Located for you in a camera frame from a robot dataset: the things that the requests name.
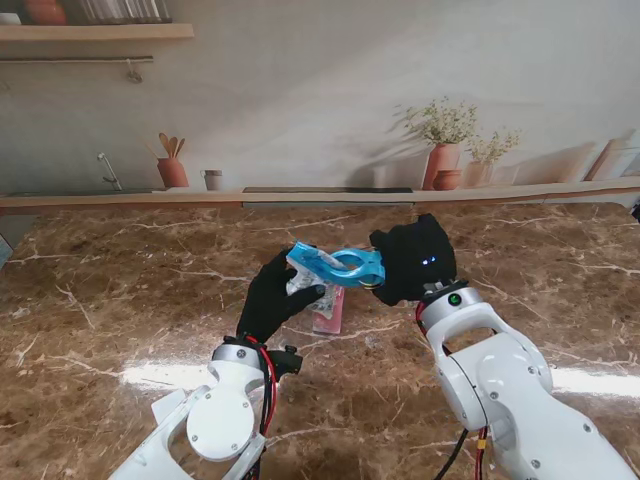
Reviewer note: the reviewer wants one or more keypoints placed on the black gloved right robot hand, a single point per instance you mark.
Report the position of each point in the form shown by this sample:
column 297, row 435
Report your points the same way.
column 420, row 255

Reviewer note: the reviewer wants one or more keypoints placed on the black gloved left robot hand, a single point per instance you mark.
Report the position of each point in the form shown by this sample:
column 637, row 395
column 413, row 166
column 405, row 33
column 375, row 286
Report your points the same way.
column 270, row 300

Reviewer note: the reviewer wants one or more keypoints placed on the white blue seasoning refill bag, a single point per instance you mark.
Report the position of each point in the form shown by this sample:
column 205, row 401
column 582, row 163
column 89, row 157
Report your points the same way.
column 305, row 277

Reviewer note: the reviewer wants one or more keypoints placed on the blue plastic bag clip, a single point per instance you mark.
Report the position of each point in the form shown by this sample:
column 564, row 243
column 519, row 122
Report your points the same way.
column 367, row 270

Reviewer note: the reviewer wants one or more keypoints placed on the clear bottle with pink seasoning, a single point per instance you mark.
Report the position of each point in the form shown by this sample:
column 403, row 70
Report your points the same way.
column 332, row 322

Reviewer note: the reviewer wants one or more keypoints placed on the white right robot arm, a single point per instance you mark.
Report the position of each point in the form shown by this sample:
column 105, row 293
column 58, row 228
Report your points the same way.
column 510, row 390

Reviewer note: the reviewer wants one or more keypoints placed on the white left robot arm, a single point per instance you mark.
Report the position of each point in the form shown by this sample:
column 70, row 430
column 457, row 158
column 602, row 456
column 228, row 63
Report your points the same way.
column 215, row 420

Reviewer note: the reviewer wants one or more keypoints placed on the printed kitchen backdrop banner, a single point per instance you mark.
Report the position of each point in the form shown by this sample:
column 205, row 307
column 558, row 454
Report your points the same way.
column 320, row 100

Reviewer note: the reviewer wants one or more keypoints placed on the black object at table edge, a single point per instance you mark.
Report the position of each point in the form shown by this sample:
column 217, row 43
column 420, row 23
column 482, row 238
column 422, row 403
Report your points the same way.
column 636, row 210

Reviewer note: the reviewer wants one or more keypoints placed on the grey blue board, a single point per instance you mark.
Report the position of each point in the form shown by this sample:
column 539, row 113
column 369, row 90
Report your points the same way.
column 3, row 250

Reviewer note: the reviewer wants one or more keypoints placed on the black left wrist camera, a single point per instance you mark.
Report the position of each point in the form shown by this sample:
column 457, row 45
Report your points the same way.
column 287, row 360

